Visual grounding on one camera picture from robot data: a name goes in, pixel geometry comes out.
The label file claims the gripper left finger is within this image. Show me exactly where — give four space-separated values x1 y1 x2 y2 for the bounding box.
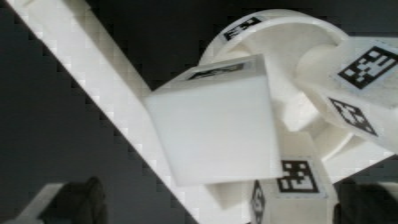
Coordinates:
11 177 109 224

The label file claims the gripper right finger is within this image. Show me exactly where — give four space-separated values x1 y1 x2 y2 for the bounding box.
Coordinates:
333 179 398 224

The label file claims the white stool leg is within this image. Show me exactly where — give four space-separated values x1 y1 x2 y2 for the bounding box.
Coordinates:
146 55 283 186
203 132 338 224
295 39 398 154

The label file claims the round white stool seat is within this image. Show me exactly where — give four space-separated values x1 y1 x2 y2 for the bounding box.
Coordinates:
200 9 354 161

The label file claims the white right barrier wall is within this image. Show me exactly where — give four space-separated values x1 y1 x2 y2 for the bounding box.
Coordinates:
324 137 395 183

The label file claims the white barrier wall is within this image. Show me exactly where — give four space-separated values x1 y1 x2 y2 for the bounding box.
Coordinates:
324 137 395 183
4 0 239 224

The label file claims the white front barrier wall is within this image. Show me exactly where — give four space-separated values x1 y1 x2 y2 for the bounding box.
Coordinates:
4 0 239 224

